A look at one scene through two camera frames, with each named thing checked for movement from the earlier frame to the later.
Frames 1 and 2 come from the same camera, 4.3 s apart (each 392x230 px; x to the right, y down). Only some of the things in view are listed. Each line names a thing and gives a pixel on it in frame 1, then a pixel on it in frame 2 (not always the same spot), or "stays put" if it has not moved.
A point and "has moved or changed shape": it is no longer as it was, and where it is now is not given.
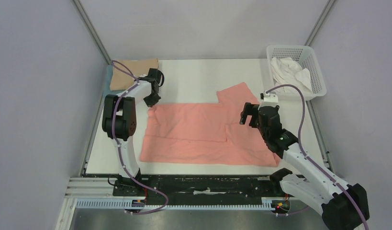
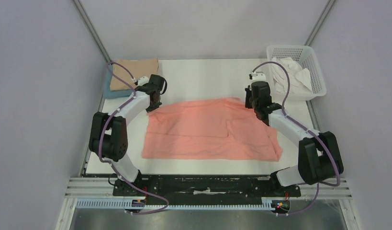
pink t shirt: x=207 y=133 has moved or changed shape
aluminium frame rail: x=89 y=187 stays put
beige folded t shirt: x=121 y=80 stays put
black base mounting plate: x=200 y=189 stays put
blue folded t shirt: x=107 y=90 stays put
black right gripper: x=252 y=113 to x=251 y=103
